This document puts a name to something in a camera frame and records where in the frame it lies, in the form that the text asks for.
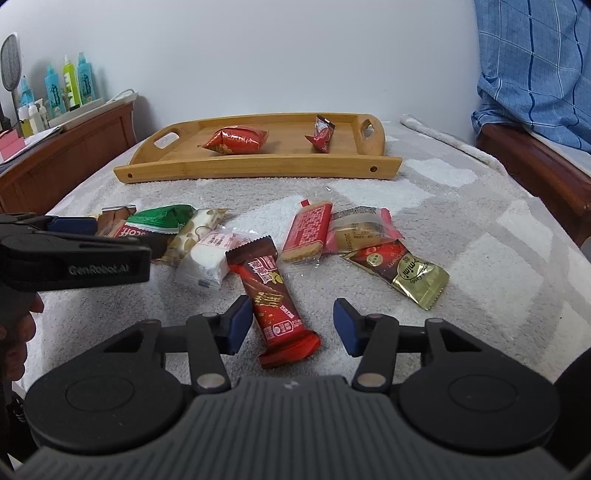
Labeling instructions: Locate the pink box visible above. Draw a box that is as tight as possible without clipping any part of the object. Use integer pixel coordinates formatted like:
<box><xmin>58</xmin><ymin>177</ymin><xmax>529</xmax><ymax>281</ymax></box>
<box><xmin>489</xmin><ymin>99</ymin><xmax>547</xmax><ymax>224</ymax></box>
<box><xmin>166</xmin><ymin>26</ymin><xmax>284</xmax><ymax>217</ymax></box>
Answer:
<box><xmin>0</xmin><ymin>129</ymin><xmax>25</xmax><ymax>162</ymax></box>

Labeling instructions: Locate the blue plaid cloth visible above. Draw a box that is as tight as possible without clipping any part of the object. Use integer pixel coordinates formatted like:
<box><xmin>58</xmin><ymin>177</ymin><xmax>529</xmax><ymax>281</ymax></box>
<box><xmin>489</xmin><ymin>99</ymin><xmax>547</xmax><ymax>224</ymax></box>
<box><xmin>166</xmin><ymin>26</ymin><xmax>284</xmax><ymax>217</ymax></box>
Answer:
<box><xmin>471</xmin><ymin>0</ymin><xmax>591</xmax><ymax>153</ymax></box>

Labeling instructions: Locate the white pink-print snack packet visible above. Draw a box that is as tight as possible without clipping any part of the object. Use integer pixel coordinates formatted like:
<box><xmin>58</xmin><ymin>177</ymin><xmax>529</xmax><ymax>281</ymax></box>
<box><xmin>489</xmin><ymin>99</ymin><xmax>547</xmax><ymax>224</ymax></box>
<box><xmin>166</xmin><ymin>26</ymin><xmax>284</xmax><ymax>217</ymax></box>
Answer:
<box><xmin>178</xmin><ymin>229</ymin><xmax>250</xmax><ymax>291</ymax></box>

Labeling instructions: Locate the green snack packet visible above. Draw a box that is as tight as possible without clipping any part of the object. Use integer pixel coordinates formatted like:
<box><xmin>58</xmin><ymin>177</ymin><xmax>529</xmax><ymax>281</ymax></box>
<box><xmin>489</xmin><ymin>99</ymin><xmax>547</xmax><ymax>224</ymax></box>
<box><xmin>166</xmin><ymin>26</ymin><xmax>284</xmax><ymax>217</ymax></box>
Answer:
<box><xmin>124</xmin><ymin>204</ymin><xmax>197</xmax><ymax>232</ymax></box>

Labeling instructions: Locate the white gold-spotted snack packet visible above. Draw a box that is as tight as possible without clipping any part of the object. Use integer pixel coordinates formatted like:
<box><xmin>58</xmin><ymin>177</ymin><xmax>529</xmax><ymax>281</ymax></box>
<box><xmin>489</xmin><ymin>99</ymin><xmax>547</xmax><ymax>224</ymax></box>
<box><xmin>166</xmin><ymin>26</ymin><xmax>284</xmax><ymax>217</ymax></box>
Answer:
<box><xmin>154</xmin><ymin>208</ymin><xmax>230</xmax><ymax>267</ymax></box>

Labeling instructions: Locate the yellow-green bottle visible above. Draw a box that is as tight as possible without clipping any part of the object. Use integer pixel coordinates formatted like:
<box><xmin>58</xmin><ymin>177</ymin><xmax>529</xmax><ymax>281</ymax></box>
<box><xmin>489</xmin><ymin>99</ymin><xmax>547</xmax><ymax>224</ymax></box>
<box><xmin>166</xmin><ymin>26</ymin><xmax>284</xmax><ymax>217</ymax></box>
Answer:
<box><xmin>62</xmin><ymin>55</ymin><xmax>81</xmax><ymax>112</ymax></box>

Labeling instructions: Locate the red peanut snack bag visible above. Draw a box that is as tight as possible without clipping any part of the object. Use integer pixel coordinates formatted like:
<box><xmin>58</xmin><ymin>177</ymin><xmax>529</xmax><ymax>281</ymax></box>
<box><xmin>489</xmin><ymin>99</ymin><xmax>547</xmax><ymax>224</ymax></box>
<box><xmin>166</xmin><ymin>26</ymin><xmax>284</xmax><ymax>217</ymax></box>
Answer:
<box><xmin>202</xmin><ymin>126</ymin><xmax>269</xmax><ymax>156</ymax></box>

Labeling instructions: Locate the wooden tray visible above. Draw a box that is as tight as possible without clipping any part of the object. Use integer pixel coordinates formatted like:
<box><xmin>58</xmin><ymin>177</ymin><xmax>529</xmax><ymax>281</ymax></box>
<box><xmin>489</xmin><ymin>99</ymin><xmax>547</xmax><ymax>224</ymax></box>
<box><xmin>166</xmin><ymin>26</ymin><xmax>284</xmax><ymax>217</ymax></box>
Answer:
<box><xmin>113</xmin><ymin>114</ymin><xmax>403</xmax><ymax>184</ymax></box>

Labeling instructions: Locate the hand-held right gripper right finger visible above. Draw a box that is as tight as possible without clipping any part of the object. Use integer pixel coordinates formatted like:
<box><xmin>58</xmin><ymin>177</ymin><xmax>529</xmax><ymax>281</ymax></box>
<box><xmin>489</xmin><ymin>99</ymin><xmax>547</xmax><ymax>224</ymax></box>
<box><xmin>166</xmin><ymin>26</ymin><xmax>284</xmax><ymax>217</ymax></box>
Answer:
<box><xmin>333</xmin><ymin>298</ymin><xmax>485</xmax><ymax>389</ymax></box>

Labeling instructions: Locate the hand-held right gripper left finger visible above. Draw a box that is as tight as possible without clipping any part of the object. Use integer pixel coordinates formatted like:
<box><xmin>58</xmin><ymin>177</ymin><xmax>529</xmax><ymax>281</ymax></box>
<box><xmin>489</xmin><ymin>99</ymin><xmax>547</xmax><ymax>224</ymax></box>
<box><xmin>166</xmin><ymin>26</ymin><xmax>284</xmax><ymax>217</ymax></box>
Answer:
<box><xmin>99</xmin><ymin>295</ymin><xmax>252</xmax><ymax>395</ymax></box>

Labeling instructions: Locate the wooden cabinet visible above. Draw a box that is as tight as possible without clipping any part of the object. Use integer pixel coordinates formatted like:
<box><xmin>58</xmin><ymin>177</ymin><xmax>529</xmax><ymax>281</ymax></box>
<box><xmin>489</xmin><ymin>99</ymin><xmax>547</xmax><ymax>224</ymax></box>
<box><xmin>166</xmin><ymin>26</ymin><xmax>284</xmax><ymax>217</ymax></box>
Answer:
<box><xmin>0</xmin><ymin>102</ymin><xmax>139</xmax><ymax>215</ymax></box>

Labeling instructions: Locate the person's left hand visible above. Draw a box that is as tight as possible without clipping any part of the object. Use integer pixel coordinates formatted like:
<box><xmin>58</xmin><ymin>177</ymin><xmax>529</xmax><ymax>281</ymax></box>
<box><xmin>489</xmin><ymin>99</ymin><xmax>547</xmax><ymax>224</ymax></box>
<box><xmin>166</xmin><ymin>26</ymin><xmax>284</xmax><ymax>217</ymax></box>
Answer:
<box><xmin>0</xmin><ymin>293</ymin><xmax>44</xmax><ymax>384</ymax></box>

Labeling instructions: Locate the gold-red candy packet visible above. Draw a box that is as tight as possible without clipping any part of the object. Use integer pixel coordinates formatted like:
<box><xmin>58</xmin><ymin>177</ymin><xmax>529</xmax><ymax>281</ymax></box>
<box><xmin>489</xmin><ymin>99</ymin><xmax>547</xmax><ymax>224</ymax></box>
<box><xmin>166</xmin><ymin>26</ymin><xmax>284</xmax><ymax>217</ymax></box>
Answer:
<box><xmin>342</xmin><ymin>240</ymin><xmax>450</xmax><ymax>309</ymax></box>

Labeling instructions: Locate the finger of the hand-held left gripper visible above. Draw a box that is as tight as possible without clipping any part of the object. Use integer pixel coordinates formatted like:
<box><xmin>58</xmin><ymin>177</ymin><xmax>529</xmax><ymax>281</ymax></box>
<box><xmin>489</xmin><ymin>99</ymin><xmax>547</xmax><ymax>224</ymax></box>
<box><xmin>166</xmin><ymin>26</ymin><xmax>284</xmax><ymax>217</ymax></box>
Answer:
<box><xmin>0</xmin><ymin>212</ymin><xmax>99</xmax><ymax>237</ymax></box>

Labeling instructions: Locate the white plastic tray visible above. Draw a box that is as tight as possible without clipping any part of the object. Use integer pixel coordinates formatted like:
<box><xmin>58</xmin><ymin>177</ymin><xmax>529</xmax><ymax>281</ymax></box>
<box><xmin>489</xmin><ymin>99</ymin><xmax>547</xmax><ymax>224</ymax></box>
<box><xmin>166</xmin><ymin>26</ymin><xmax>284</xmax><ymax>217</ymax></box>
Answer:
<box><xmin>48</xmin><ymin>90</ymin><xmax>139</xmax><ymax>129</ymax></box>

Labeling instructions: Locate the small red-brown snack packet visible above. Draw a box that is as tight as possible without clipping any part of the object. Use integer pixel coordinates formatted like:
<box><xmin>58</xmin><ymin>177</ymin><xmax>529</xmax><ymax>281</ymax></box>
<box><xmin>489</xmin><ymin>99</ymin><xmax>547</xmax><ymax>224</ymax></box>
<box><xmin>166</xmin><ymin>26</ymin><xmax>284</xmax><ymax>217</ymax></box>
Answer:
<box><xmin>305</xmin><ymin>115</ymin><xmax>337</xmax><ymax>153</ymax></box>

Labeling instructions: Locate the brown-red chocolate wafer bar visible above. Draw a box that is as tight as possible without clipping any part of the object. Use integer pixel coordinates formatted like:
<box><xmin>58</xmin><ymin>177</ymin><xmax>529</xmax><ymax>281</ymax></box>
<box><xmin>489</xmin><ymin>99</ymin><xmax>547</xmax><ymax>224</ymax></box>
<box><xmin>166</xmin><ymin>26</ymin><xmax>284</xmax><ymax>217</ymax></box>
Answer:
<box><xmin>225</xmin><ymin>237</ymin><xmax>321</xmax><ymax>369</ymax></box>

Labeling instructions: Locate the brown caramel snack packet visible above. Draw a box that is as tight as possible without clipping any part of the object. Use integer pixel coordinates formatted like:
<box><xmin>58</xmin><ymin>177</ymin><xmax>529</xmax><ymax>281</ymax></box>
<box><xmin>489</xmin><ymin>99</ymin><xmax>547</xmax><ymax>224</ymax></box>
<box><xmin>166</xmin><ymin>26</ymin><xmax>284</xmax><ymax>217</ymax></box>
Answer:
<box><xmin>96</xmin><ymin>203</ymin><xmax>139</xmax><ymax>238</ymax></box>

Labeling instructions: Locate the red biscuit packet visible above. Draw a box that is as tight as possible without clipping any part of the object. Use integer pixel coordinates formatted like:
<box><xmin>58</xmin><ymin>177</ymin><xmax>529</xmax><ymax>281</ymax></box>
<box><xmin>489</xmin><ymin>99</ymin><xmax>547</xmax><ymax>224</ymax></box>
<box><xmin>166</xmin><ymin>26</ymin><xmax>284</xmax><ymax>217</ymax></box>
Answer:
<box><xmin>281</xmin><ymin>199</ymin><xmax>334</xmax><ymax>264</ymax></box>

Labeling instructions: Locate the pink clear pastry packet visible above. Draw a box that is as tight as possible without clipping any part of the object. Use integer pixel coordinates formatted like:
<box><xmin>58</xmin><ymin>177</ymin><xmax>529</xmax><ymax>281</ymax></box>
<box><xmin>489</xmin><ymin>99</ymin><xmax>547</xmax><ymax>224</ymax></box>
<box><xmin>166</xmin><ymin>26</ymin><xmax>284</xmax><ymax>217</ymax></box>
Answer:
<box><xmin>322</xmin><ymin>206</ymin><xmax>403</xmax><ymax>254</ymax></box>

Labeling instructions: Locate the red-white dark snack packet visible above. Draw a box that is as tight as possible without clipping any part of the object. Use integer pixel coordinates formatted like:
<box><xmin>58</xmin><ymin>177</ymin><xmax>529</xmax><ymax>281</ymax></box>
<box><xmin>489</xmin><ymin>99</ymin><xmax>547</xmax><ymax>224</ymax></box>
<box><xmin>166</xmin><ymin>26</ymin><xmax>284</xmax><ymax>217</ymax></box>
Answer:
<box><xmin>113</xmin><ymin>223</ymin><xmax>182</xmax><ymax>260</ymax></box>

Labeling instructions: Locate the small white bottle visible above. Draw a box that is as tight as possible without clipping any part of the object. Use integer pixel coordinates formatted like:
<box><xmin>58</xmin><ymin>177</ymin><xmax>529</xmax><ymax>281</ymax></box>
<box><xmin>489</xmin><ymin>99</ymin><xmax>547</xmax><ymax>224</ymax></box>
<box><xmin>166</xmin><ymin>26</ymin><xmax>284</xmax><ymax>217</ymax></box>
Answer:
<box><xmin>28</xmin><ymin>99</ymin><xmax>49</xmax><ymax>137</ymax></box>

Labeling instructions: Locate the wooden bed frame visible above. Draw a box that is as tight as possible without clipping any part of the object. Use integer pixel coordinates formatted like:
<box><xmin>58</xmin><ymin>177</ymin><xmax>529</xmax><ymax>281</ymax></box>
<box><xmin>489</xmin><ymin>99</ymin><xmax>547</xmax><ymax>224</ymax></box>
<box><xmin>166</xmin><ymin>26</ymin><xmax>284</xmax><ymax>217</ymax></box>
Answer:
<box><xmin>475</xmin><ymin>122</ymin><xmax>591</xmax><ymax>250</ymax></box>

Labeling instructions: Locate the electric fly swatter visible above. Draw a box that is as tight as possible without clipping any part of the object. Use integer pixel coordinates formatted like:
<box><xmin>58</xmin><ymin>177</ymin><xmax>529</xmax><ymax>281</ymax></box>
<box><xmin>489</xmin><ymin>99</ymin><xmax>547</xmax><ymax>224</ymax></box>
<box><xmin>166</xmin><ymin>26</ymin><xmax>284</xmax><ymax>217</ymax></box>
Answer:
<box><xmin>0</xmin><ymin>33</ymin><xmax>19</xmax><ymax>131</ymax></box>

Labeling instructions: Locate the teal bottle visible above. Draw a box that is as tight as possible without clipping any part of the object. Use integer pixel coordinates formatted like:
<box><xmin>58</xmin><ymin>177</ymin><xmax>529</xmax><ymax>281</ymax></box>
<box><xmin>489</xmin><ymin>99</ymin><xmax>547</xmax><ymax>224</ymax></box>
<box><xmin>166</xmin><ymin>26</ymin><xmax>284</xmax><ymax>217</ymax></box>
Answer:
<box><xmin>18</xmin><ymin>76</ymin><xmax>36</xmax><ymax>110</ymax></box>
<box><xmin>44</xmin><ymin>65</ymin><xmax>64</xmax><ymax>118</ymax></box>
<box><xmin>77</xmin><ymin>52</ymin><xmax>98</xmax><ymax>107</ymax></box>

